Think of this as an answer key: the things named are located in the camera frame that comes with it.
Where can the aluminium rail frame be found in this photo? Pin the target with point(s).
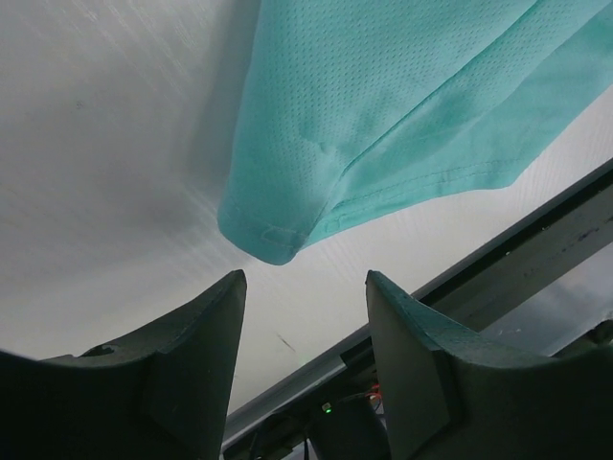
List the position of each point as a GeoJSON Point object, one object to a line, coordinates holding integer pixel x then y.
{"type": "Point", "coordinates": [540, 284]}

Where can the teal green t shirt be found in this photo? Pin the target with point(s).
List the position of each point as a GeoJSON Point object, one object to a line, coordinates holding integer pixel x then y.
{"type": "Point", "coordinates": [353, 110]}

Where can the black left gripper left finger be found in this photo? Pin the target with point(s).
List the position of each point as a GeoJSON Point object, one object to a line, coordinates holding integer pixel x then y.
{"type": "Point", "coordinates": [159, 392]}

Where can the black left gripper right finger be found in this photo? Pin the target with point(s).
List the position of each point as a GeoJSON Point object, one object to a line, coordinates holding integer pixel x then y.
{"type": "Point", "coordinates": [450, 393]}

